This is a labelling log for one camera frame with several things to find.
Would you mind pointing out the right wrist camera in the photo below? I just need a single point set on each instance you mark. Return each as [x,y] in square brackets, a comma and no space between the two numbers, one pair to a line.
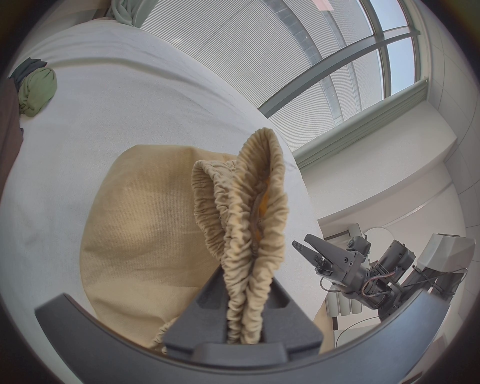
[359,245]

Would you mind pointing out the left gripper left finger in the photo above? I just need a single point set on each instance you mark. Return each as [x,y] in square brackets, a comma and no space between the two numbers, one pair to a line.
[202,315]

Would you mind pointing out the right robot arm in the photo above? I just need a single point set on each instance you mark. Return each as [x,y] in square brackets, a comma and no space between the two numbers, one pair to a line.
[442,255]

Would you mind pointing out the window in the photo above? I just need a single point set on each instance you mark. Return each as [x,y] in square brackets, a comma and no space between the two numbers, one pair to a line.
[262,56]

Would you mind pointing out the bed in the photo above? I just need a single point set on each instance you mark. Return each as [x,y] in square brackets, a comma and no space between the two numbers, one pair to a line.
[112,93]

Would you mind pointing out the brown shorts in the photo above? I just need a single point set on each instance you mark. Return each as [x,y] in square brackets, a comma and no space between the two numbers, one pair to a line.
[7,131]

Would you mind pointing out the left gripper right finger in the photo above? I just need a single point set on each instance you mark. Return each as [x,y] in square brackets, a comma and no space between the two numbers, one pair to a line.
[288,322]

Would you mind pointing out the black garment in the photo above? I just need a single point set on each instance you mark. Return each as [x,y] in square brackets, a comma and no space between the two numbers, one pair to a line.
[28,65]

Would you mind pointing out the green garment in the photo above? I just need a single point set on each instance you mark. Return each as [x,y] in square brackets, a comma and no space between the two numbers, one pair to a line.
[37,90]

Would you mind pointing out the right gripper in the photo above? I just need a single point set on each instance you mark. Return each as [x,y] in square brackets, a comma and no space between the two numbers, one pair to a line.
[348,281]

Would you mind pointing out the grey-green curtain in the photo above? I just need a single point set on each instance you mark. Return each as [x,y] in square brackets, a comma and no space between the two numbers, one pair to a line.
[123,11]

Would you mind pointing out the tan shorts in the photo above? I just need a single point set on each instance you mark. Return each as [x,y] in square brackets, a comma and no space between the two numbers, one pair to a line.
[131,225]

